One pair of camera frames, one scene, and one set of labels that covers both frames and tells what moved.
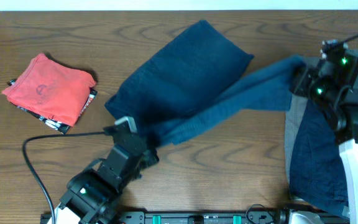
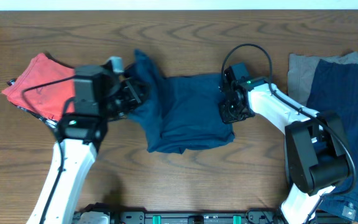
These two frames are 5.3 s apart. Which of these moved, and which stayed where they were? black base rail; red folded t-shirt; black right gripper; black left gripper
Moved: black right gripper; black left gripper
Stayed: black base rail; red folded t-shirt
